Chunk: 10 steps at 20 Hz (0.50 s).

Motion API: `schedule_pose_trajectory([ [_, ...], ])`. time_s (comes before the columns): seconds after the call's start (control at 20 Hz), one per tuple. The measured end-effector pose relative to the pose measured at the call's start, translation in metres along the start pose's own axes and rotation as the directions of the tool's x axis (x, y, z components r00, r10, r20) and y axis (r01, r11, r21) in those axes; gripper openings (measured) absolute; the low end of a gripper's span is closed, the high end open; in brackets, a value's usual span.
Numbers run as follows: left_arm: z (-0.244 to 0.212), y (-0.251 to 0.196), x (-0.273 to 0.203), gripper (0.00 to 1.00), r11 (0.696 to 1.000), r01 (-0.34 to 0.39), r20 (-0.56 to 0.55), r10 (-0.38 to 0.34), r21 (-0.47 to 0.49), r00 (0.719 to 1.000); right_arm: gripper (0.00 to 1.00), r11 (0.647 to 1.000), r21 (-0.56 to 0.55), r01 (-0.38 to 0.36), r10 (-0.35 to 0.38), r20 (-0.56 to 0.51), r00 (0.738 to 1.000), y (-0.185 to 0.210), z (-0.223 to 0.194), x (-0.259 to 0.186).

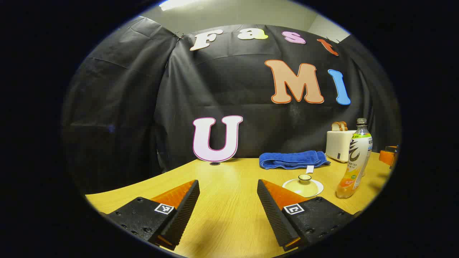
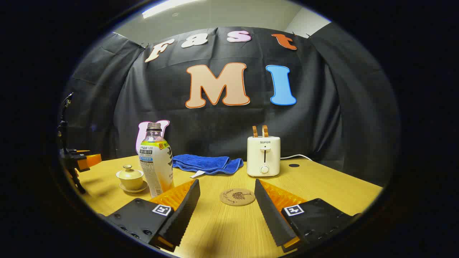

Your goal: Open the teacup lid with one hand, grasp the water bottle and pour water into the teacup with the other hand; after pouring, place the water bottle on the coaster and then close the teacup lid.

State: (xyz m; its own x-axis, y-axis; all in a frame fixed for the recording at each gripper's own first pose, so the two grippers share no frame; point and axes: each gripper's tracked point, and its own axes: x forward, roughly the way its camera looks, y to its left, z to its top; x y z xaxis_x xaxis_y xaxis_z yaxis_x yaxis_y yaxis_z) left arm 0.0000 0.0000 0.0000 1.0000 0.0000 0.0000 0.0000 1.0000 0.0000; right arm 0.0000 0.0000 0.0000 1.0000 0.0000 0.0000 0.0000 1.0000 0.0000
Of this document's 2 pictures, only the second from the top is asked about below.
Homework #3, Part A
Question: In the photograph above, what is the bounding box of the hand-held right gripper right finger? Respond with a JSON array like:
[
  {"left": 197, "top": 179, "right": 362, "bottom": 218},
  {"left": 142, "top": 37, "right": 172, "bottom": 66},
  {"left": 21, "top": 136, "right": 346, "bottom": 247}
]
[{"left": 254, "top": 178, "right": 363, "bottom": 253}]

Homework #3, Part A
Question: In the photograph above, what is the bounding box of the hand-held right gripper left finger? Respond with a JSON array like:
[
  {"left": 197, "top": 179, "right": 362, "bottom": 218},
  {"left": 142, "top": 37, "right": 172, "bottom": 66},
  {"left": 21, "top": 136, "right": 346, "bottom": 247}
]
[{"left": 104, "top": 179, "right": 201, "bottom": 252}]

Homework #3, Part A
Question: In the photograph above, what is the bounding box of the round cork coaster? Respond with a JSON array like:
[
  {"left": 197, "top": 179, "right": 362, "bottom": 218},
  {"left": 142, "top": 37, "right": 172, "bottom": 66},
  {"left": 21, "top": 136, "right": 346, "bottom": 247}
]
[{"left": 220, "top": 188, "right": 256, "bottom": 206}]

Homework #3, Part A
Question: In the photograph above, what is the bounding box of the cream teacup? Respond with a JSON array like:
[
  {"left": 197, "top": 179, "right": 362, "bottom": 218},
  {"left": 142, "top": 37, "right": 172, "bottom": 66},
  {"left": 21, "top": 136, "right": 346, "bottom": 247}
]
[{"left": 118, "top": 176, "right": 144, "bottom": 190}]

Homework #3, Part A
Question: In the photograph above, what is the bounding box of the clear water bottle white label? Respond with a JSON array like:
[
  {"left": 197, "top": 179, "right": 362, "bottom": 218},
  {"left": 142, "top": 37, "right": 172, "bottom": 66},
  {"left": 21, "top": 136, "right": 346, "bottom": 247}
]
[{"left": 139, "top": 123, "right": 175, "bottom": 197}]

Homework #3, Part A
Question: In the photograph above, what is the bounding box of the cream saucer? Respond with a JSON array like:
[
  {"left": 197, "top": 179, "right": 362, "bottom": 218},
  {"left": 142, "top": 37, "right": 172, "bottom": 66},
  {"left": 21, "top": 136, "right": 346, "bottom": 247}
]
[{"left": 119, "top": 181, "right": 148, "bottom": 194}]

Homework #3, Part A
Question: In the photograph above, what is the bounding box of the blue towel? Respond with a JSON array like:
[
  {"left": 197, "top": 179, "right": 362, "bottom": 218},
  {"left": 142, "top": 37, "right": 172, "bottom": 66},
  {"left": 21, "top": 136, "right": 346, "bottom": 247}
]
[{"left": 172, "top": 154, "right": 244, "bottom": 178}]

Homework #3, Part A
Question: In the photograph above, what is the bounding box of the cream toaster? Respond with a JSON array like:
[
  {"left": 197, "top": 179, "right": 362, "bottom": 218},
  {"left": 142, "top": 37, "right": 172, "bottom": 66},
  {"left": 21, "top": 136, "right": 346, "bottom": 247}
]
[{"left": 247, "top": 136, "right": 281, "bottom": 177}]

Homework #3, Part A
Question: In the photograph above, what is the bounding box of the black backdrop cloth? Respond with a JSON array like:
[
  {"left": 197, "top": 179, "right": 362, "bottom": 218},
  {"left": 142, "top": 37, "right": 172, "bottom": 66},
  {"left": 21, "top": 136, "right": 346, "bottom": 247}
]
[{"left": 59, "top": 25, "right": 400, "bottom": 187}]

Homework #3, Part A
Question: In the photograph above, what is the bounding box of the white power cable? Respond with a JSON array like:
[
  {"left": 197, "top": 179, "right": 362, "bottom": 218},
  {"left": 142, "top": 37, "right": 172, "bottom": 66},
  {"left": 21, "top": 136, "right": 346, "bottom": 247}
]
[{"left": 280, "top": 154, "right": 313, "bottom": 162}]

